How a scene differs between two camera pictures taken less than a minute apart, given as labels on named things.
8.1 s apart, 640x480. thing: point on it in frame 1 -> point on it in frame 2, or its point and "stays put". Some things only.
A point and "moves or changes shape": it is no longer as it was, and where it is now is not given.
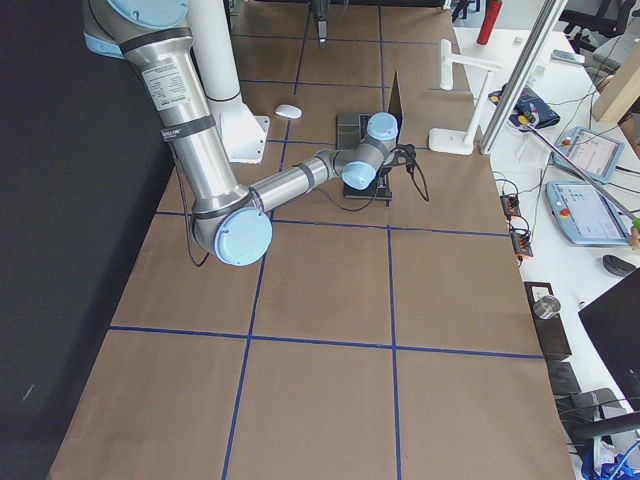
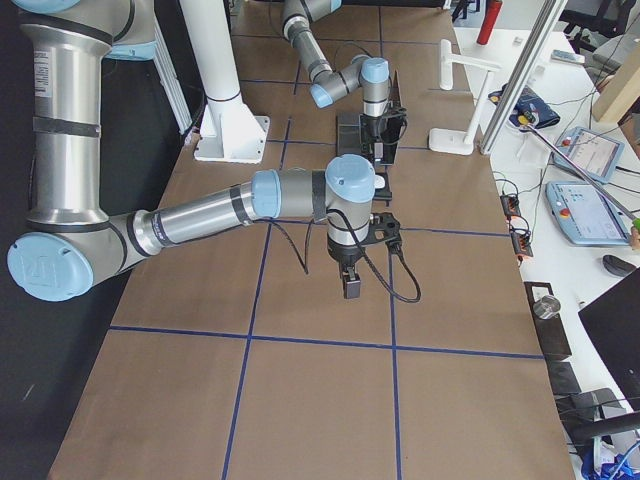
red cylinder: (493, 8) stays put
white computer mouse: (288, 111) moves or changes shape
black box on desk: (552, 335) stays put
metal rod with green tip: (634, 220) stays put
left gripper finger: (323, 34) -> (378, 151)
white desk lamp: (455, 141) stays put
